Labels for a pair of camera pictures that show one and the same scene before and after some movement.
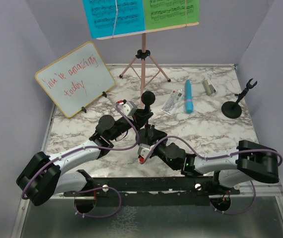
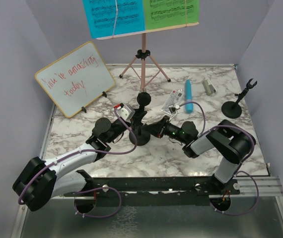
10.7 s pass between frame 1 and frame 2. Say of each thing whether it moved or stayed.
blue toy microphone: stayed
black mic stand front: stayed
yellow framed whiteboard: stayed
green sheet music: stayed
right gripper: moved
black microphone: moved
